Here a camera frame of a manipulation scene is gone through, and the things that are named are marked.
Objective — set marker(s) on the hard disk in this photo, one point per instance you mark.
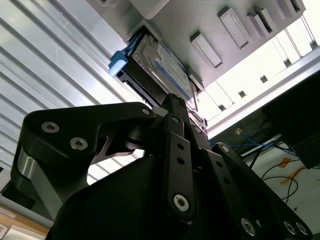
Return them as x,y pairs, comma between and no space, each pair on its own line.
170,70

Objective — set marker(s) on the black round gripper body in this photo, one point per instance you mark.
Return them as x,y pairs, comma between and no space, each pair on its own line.
120,205

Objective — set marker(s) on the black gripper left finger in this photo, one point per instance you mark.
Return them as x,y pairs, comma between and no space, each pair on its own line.
57,140

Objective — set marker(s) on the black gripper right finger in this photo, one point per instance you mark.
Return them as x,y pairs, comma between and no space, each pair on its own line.
235,190

